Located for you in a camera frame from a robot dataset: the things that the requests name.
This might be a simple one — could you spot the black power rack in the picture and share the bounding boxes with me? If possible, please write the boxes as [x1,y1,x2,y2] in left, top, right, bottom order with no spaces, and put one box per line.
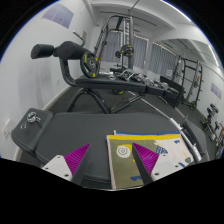
[174,54,204,111]

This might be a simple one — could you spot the black yellow exercise machine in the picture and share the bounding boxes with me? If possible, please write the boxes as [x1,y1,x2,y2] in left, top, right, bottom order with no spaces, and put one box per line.
[199,103,224,148]

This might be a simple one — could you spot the purple poster pair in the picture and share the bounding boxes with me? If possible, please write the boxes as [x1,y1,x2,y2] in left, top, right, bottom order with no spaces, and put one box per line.
[210,82,224,99]

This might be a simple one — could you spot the small black yellow weight plate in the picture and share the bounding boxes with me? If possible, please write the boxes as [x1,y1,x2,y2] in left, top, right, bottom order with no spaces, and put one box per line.
[114,44,134,58]

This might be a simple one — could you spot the purple wall poster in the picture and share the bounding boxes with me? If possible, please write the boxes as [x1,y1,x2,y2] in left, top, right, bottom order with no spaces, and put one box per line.
[41,2,75,29]

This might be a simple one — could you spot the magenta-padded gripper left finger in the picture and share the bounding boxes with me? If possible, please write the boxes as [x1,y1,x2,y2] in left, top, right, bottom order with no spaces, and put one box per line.
[41,143,93,186]

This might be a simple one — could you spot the grey cable machine frame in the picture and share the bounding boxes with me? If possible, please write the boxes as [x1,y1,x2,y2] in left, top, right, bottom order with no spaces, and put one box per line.
[94,13,136,73]

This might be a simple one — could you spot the metal key bunch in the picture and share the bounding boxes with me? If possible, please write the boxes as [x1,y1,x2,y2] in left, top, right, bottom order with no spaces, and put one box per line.
[20,111,43,131]

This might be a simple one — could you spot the black padded workout bench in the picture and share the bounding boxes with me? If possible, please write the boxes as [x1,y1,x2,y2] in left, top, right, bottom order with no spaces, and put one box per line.
[11,108,211,188]

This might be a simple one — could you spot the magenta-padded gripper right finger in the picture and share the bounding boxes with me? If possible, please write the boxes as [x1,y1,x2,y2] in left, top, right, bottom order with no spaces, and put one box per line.
[131,142,184,185]

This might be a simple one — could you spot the chrome cable handles group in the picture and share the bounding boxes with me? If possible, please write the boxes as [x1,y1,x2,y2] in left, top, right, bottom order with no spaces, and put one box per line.
[108,67,163,85]

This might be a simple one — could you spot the black box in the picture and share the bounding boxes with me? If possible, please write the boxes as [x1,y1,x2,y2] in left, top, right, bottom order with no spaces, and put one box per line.
[159,75,185,108]

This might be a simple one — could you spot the white wall socket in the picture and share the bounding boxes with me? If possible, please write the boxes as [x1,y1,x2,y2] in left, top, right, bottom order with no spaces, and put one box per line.
[1,118,13,139]

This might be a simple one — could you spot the silver barbell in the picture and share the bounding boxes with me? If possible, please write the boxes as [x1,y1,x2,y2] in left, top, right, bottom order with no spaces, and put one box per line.
[128,90,203,163]

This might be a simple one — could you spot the black roller-pad weight bench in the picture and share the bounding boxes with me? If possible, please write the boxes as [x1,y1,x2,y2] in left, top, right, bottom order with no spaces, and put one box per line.
[30,40,171,115]

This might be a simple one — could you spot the black yellow-marked weight plate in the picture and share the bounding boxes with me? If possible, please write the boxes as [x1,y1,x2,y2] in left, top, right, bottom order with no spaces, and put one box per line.
[80,51,100,79]

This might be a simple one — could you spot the grey window curtain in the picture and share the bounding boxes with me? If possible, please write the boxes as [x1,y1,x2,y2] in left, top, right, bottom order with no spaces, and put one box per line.
[101,29,149,69]
[148,41,178,76]

